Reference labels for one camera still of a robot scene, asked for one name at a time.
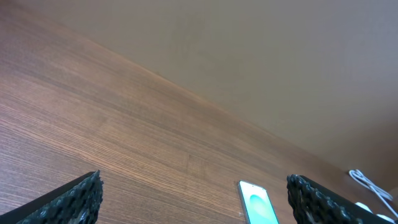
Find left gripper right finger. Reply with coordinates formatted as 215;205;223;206
287;174;395;224

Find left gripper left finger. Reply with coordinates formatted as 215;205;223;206
1;170;103;224

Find white cable bundle corner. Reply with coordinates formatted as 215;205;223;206
348;169;397;218

